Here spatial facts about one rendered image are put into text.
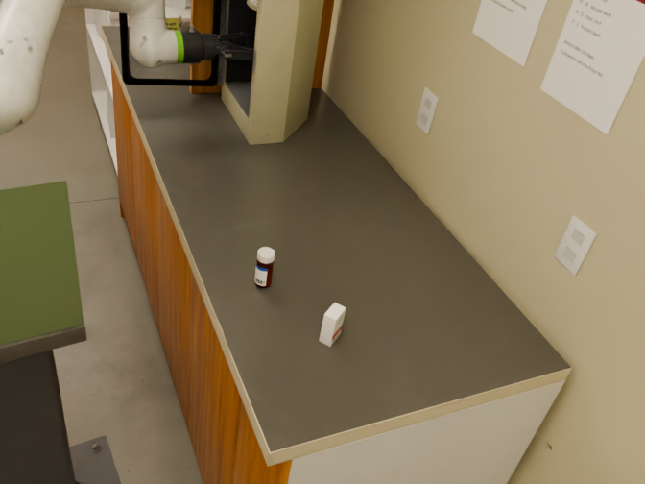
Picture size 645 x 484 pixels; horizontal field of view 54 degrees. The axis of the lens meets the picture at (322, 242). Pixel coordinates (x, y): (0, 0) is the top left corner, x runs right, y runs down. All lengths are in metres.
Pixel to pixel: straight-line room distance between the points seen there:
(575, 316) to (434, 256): 0.38
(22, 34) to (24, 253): 0.39
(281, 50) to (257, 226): 0.53
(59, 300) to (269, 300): 0.43
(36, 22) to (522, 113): 1.03
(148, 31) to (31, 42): 0.65
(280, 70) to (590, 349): 1.11
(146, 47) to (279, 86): 0.39
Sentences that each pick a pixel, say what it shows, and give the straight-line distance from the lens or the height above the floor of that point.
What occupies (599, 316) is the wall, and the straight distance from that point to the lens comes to 1.46.
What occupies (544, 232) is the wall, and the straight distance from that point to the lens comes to 1.52.
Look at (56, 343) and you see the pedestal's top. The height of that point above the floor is 0.92.
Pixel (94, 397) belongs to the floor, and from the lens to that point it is 2.46.
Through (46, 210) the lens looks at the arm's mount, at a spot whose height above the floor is 1.23.
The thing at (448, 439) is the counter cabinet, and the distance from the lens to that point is 1.43.
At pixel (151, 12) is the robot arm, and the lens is 1.89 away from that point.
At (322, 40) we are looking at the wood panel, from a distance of 2.35.
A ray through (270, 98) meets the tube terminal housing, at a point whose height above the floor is 1.09.
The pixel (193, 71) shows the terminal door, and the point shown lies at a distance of 2.18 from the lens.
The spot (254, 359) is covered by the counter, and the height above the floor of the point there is 0.94.
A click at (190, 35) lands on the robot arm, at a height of 1.24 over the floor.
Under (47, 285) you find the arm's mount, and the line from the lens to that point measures 1.28.
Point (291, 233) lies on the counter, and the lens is 1.61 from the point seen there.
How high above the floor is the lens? 1.90
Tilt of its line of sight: 37 degrees down
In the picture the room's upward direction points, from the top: 10 degrees clockwise
